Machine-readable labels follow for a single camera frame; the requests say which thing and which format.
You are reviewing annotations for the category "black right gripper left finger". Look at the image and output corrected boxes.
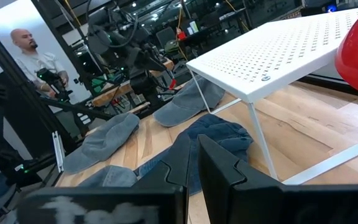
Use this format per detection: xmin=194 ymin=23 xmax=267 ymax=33
xmin=17 ymin=132 xmax=188 ymax=224

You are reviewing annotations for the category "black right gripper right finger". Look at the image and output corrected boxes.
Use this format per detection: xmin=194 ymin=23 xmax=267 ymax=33
xmin=197 ymin=134 xmax=358 ymax=224

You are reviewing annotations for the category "pale blue denim cap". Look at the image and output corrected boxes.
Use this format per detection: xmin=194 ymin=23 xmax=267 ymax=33
xmin=78 ymin=164 xmax=139 ymax=188

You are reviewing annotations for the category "blue denim baseball cap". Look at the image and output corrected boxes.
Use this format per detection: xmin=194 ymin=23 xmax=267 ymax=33
xmin=186 ymin=113 xmax=254 ymax=196

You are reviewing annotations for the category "black office chair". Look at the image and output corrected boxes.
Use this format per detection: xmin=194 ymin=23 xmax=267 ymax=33
xmin=155 ymin=27 xmax=177 ymax=48

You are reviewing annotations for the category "person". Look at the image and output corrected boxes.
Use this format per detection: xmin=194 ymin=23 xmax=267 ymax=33
xmin=9 ymin=27 xmax=71 ymax=99

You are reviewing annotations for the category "white perforated metal shelf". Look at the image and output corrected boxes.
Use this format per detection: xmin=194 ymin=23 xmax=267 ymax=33
xmin=186 ymin=5 xmax=358 ymax=186

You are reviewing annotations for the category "silver aluminium bracket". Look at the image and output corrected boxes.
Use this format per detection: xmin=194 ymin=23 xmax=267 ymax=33
xmin=52 ymin=130 xmax=65 ymax=174

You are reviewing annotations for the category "black aluminium rig frame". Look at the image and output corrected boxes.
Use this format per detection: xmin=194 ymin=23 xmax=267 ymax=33
xmin=0 ymin=0 xmax=114 ymax=190

